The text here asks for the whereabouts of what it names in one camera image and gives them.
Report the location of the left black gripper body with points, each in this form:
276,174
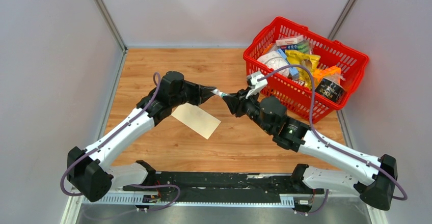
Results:
190,93

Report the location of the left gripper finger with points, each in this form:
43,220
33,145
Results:
208,88
206,94

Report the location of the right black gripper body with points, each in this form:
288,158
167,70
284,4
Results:
250,106

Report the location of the green white glue stick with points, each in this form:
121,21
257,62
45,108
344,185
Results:
220,93

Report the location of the cream paper envelope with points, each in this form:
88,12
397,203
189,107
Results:
196,119

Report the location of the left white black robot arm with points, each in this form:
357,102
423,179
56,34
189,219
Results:
90,171

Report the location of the white round pouch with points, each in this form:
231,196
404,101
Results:
273,60

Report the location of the blue flat package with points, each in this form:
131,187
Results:
291,72

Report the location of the yellow snack bag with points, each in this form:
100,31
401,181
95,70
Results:
309,61

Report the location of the red plastic shopping basket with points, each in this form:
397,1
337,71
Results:
301,100

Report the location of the black round can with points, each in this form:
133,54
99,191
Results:
330,90

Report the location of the green blue packet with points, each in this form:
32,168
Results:
303,47

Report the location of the white red box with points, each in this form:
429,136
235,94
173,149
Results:
290,40

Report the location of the orange package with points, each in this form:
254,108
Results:
327,77

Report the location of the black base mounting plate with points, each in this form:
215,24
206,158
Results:
206,188

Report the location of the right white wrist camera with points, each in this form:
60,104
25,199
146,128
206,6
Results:
256,82

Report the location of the aluminium frame rail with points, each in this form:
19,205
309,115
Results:
121,206

